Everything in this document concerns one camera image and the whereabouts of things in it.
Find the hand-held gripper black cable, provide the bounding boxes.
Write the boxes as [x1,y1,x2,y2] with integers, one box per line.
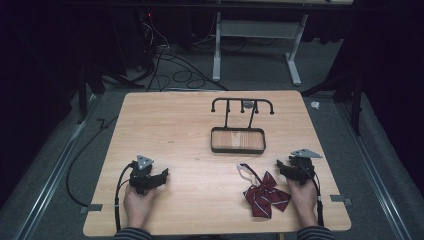
[113,162,135,233]
[305,166,325,228]

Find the person's left hand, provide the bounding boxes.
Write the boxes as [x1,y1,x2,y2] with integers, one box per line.
[122,184,158,231]

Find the white metal table frame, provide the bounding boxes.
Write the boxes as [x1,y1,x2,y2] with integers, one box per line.
[212,11,310,87]

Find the right hand-held gripper black cable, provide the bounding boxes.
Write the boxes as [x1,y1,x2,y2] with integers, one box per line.
[305,166,325,228]

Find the tangle of black floor cables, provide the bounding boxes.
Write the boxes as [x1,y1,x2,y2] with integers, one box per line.
[134,13,231,93]

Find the person's right hand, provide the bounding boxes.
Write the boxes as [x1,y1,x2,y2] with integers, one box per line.
[286,177,320,228]

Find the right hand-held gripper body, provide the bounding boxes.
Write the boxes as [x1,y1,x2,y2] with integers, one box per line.
[287,148,323,187]

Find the black stand legs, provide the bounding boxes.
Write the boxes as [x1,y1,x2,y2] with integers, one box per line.
[300,71,365,137]
[75,64,146,126]

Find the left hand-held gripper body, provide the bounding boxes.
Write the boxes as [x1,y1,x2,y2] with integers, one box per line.
[128,154,162,196]

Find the black metal rack wooden tray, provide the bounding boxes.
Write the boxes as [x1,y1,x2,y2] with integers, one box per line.
[209,97,275,155]

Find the grey tape strip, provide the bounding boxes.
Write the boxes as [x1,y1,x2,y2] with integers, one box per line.
[329,194,353,207]
[79,203,104,215]

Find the left hand-held gripper black cable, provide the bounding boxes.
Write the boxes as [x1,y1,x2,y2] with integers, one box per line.
[113,162,135,233]

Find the red striped bow tie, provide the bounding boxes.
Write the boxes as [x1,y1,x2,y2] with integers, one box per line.
[236,162,292,220]

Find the long black floor cable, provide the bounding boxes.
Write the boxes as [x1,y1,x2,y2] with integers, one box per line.
[65,115,120,208]

